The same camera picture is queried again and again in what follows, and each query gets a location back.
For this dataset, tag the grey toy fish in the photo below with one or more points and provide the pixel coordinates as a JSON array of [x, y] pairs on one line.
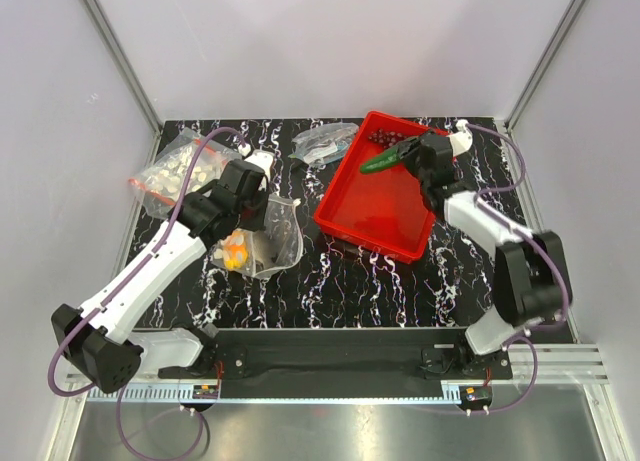
[[269, 256]]

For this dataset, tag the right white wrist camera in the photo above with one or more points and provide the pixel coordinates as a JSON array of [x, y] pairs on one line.
[[461, 140]]

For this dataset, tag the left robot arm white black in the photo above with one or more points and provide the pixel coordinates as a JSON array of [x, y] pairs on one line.
[[98, 338]]

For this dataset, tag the red plastic tray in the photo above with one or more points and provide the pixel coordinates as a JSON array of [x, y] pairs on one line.
[[380, 212]]

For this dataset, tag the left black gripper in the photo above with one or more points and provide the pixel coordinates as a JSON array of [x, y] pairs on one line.
[[258, 222]]

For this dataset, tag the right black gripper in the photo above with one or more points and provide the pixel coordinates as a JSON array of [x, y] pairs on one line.
[[411, 149]]

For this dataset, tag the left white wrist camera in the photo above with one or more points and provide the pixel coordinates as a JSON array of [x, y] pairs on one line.
[[262, 159]]

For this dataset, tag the small clear bag with items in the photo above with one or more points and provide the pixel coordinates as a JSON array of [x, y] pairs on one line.
[[324, 144]]

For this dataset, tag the green toy cucumber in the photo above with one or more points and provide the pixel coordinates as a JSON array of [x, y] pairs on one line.
[[384, 161]]

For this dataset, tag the red zipper clear bag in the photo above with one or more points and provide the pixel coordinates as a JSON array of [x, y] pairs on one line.
[[158, 186]]

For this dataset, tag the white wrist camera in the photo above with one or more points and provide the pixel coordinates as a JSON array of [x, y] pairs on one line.
[[262, 159], [461, 140]]

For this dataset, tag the slotted cable duct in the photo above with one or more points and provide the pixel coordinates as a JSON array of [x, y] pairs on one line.
[[150, 393]]

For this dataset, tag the purple toy grapes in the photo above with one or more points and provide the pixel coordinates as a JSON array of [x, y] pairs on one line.
[[386, 138]]

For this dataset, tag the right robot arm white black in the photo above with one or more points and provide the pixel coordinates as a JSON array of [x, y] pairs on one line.
[[530, 285]]

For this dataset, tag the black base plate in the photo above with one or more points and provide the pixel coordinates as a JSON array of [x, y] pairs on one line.
[[382, 364]]

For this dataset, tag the polka dot zip bag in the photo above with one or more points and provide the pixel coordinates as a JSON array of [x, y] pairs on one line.
[[280, 222]]

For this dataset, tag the yellow toy mango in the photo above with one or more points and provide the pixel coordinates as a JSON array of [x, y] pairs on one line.
[[234, 252]]

